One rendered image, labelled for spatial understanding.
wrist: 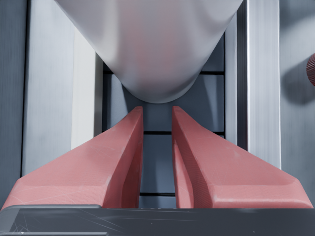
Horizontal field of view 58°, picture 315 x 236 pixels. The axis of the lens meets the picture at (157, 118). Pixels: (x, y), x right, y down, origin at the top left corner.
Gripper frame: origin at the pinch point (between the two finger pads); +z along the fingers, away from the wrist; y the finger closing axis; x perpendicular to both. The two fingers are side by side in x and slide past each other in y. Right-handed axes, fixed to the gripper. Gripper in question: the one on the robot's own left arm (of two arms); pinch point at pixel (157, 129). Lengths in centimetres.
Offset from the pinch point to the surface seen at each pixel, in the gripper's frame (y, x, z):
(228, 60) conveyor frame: -4.5, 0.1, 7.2
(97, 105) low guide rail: 3.2, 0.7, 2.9
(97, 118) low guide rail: 3.2, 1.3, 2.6
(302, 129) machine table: -11.6, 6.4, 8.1
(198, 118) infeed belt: -2.6, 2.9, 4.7
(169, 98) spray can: -0.7, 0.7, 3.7
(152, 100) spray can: 0.3, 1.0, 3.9
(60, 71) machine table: 7.9, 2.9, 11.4
